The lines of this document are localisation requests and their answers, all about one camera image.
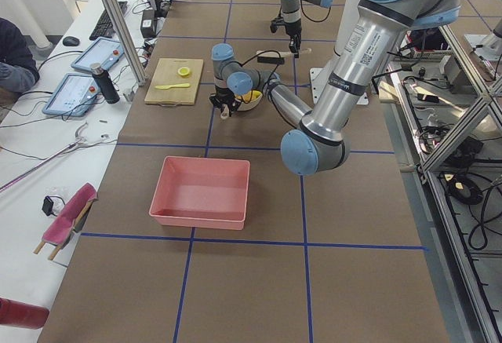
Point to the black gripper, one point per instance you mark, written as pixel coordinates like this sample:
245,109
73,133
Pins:
294,31
224,100

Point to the yellow toy corn cob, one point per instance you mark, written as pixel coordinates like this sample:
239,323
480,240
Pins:
251,96

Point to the pink plastic bin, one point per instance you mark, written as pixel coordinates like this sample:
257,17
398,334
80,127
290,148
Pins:
201,193

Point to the yellow plastic toy knife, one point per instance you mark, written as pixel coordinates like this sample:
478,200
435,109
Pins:
173,86

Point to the yellow toy lemon slice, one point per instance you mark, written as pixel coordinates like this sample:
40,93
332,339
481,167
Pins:
184,72

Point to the wooden cutting board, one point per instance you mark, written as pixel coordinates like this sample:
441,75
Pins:
166,74

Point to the black power adapter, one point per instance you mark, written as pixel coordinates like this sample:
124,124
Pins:
148,23

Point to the black water bottle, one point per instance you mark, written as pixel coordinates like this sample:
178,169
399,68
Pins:
103,80

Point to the far teach pendant tablet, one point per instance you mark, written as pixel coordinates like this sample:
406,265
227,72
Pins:
104,51

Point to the teach pendant tablet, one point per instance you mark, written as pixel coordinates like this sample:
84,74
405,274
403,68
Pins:
73,97
104,51

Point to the black keyboard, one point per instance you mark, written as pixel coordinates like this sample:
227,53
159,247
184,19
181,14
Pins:
103,27

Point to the near teach pendant tablet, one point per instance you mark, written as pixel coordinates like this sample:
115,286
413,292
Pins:
73,97

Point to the black computer mouse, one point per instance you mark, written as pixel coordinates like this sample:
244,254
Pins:
70,41

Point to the pink cloth on rack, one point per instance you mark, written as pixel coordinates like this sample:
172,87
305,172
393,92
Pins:
58,232

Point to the seated person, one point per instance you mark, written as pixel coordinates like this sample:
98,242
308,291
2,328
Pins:
19,72

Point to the red cylinder bottle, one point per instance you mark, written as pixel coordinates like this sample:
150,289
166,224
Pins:
22,315

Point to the aluminium frame post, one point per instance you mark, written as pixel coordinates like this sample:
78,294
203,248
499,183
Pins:
117,18

